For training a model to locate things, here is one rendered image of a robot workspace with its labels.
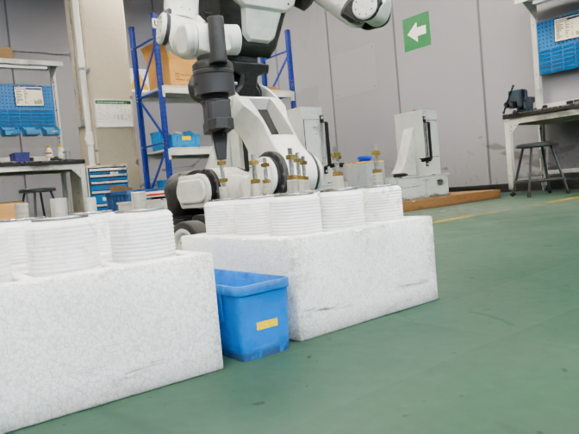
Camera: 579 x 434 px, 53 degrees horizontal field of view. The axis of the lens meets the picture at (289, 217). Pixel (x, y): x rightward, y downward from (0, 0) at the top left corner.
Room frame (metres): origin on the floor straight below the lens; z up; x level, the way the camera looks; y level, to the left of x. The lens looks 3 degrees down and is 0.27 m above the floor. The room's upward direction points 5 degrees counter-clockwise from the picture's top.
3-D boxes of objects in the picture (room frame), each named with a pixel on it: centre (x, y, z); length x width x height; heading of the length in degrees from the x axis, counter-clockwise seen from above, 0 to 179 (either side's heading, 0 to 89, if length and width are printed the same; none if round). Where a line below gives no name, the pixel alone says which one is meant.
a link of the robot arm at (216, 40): (1.26, 0.12, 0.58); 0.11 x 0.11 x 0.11; 23
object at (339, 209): (1.16, -0.10, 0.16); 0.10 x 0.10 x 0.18
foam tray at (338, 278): (1.25, -0.03, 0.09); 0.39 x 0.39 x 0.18; 39
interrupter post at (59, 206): (0.82, 0.32, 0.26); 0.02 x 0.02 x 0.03
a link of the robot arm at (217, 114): (1.27, 0.13, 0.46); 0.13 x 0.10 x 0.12; 15
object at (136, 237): (0.89, 0.23, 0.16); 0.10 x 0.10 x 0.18
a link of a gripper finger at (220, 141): (1.26, 0.13, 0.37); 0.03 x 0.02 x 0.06; 105
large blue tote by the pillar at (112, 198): (5.79, 1.52, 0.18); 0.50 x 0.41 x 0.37; 43
